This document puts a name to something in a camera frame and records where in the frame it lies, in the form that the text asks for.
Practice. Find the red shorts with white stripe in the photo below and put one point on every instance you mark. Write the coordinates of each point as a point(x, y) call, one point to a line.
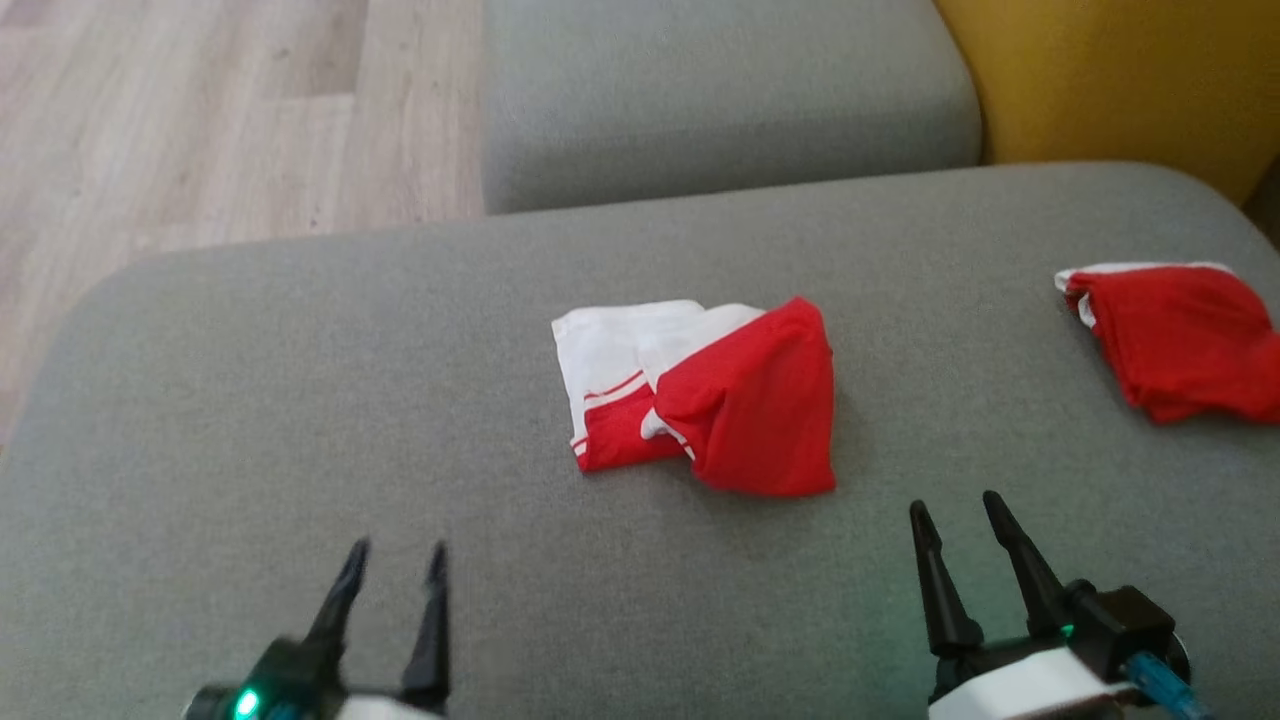
point(1180, 340)

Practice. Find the red shirt with white sleeves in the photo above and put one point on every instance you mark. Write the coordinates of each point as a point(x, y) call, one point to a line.
point(760, 410)

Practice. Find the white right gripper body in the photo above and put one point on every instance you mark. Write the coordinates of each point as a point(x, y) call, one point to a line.
point(1020, 685)

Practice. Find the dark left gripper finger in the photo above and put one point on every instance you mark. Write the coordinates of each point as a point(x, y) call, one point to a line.
point(335, 600)
point(430, 630)

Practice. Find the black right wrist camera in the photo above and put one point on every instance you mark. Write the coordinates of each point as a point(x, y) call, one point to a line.
point(1125, 620)

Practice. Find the large yellow sofa back cushion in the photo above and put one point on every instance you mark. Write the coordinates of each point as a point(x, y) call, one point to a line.
point(1120, 80)

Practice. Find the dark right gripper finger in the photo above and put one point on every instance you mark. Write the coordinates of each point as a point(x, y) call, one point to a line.
point(945, 590)
point(1025, 570)

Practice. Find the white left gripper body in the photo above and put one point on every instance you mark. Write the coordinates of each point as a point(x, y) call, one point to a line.
point(390, 710)

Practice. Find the large grey sofa seat cushion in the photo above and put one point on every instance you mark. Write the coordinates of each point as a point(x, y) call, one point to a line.
point(600, 580)

